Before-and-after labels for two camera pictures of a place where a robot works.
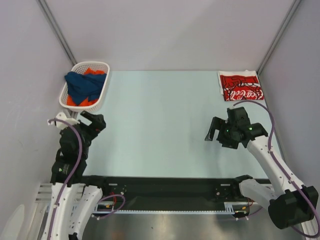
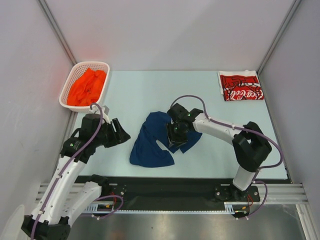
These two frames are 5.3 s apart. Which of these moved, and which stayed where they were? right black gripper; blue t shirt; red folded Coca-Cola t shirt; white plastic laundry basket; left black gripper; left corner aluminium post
Moved: right black gripper; blue t shirt; left black gripper
Stayed: red folded Coca-Cola t shirt; white plastic laundry basket; left corner aluminium post
